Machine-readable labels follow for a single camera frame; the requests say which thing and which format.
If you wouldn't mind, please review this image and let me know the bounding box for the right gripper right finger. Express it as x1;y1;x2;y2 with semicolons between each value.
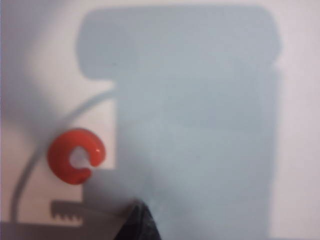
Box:
117;198;163;240

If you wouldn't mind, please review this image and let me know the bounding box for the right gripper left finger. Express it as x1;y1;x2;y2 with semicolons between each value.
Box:
82;199;137;240

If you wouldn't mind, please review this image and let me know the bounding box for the orange letter c magnet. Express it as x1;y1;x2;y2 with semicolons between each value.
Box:
47;127;107;185

